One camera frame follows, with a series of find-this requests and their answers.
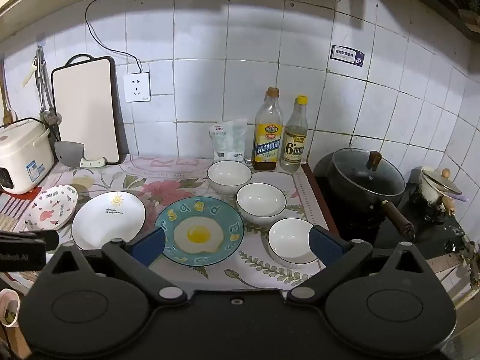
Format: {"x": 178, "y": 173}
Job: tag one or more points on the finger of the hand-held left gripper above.
{"x": 50, "y": 239}

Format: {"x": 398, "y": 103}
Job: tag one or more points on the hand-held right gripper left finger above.
{"x": 150, "y": 245}

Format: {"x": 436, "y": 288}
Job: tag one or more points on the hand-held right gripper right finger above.
{"x": 324, "y": 245}

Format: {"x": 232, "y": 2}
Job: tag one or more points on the carrot pattern plate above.
{"x": 48, "y": 206}

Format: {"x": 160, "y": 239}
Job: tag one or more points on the white ribbed bowl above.
{"x": 288, "y": 240}
{"x": 228, "y": 174}
{"x": 260, "y": 200}

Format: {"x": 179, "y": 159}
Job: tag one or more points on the blue fried egg plate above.
{"x": 198, "y": 232}

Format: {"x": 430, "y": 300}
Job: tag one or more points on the white plate sun print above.
{"x": 108, "y": 213}

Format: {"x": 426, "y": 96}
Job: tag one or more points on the red striped mat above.
{"x": 11, "y": 210}

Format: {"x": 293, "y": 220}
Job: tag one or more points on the white cup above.
{"x": 9, "y": 307}

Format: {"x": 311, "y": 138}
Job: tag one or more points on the floral tablecloth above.
{"x": 150, "y": 180}

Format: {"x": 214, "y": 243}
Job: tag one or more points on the white rice cooker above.
{"x": 22, "y": 150}

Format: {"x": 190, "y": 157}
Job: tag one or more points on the clear bottle yellow cap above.
{"x": 294, "y": 146}

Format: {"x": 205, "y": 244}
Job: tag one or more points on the black gas stove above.
{"x": 431, "y": 232}

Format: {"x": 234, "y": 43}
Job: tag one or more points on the small white enamel pot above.
{"x": 429, "y": 192}

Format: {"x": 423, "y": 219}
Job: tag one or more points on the amber bottle yellow label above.
{"x": 267, "y": 142}

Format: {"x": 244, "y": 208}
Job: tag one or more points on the hanging metal utensils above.
{"x": 50, "y": 118}

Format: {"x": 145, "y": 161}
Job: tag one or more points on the white seasoning bag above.
{"x": 228, "y": 142}

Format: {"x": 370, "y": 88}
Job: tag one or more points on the small pot lid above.
{"x": 438, "y": 180}

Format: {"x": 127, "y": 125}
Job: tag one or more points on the wooden spatula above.
{"x": 7, "y": 112}

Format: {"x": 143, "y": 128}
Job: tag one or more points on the white cutting board black rim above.
{"x": 86, "y": 108}

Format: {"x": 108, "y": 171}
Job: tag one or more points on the white wall socket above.
{"x": 137, "y": 87}

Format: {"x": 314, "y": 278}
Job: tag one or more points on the blue white wall sticker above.
{"x": 347, "y": 56}

